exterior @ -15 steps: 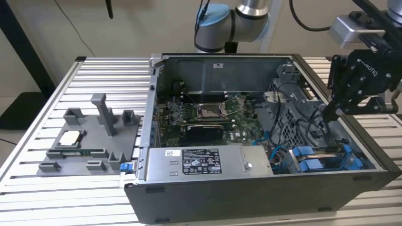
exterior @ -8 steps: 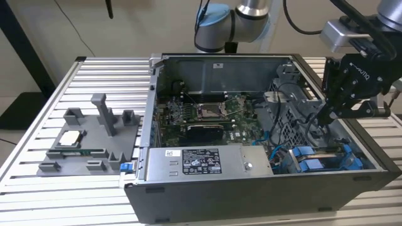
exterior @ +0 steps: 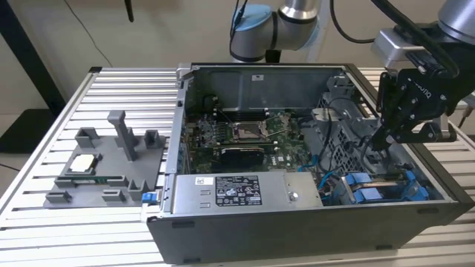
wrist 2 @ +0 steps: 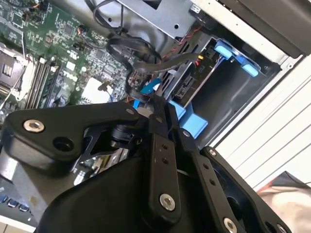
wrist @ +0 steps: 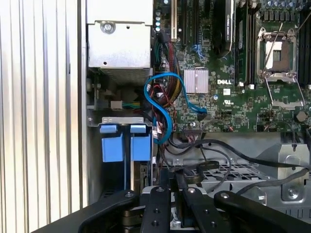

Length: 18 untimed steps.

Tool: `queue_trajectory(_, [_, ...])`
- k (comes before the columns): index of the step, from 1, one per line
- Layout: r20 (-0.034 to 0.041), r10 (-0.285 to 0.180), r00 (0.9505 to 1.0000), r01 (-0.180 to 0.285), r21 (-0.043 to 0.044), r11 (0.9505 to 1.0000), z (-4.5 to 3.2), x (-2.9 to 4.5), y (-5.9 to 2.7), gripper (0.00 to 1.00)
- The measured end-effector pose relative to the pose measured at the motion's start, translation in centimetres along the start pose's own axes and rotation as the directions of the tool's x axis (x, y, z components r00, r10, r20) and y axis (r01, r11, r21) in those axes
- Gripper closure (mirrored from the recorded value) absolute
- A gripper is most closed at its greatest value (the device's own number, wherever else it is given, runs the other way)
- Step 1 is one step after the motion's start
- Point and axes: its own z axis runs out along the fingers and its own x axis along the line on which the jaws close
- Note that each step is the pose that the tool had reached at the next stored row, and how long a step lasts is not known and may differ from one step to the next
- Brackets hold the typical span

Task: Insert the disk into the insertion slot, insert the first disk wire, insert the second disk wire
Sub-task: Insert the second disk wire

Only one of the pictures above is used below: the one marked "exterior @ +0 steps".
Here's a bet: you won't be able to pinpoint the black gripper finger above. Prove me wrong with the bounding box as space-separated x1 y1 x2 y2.
387 121 447 144
372 110 402 150

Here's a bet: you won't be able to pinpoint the black disk wire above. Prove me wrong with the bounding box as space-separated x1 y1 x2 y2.
360 136 388 180

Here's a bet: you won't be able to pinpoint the hard disk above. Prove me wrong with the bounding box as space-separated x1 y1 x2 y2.
342 170 433 204

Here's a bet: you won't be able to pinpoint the grey metal drive cage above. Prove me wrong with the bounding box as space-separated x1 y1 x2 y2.
311 74 383 173

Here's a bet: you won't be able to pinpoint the green motherboard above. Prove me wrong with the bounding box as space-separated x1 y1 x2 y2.
183 110 318 175

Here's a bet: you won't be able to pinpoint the CPU socket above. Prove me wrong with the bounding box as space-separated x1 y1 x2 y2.
231 121 268 142

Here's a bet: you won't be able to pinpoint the black graphics card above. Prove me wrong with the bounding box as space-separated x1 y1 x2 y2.
220 145 267 165

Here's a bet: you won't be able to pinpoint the black RAM slots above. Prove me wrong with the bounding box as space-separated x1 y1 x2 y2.
212 108 271 118

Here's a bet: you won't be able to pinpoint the silver power supply unit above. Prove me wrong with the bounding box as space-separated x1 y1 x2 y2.
174 170 322 215

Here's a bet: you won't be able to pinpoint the black open PC case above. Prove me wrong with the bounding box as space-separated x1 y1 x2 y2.
140 62 475 265

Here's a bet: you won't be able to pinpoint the grey parts rack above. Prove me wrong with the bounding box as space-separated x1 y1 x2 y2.
43 110 172 209

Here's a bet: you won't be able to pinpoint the green RAM stick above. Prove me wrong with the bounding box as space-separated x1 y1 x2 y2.
71 175 127 186

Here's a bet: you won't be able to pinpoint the CPU chip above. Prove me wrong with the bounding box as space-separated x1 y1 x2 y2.
64 152 104 175

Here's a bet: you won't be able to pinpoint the black stand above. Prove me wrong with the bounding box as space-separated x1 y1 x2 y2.
0 0 68 154

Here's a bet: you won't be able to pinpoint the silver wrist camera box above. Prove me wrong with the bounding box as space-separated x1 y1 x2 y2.
371 27 434 69

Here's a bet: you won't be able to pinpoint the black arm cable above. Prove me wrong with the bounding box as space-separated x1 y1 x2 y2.
328 0 462 79

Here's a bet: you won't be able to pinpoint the blue disk wire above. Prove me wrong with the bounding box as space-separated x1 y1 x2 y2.
298 155 344 197

